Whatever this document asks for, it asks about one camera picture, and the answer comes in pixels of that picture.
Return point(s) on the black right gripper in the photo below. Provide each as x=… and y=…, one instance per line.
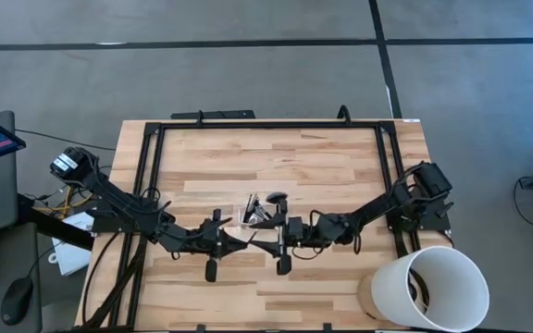
x=294, y=229

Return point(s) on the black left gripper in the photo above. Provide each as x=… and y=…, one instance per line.
x=202, y=238

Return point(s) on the fan makeup brush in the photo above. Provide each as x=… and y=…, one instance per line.
x=276, y=197

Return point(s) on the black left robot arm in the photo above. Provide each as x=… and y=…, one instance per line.
x=123, y=203

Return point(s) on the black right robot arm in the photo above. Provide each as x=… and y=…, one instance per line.
x=377, y=208

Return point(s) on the clear plastic pouch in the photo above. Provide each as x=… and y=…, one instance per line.
x=242, y=225

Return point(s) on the small black edge clamp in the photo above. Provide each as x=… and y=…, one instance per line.
x=201, y=329
x=327, y=328

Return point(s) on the black hook clamp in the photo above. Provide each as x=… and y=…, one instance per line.
x=339, y=115

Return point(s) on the large white round bin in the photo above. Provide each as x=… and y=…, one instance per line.
x=396, y=293

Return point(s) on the white paper booklet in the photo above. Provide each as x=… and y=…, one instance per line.
x=70, y=259

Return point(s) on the small white label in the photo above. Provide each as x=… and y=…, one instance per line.
x=412, y=120

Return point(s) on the black desk support beam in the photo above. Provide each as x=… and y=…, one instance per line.
x=53, y=226

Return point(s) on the black computer mouse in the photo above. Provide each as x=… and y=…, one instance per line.
x=16, y=300

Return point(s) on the black metal table frame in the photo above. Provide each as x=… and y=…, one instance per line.
x=271, y=125

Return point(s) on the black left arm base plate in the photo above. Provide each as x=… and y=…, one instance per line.
x=109, y=226

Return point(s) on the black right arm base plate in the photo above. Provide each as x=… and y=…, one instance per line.
x=437, y=222

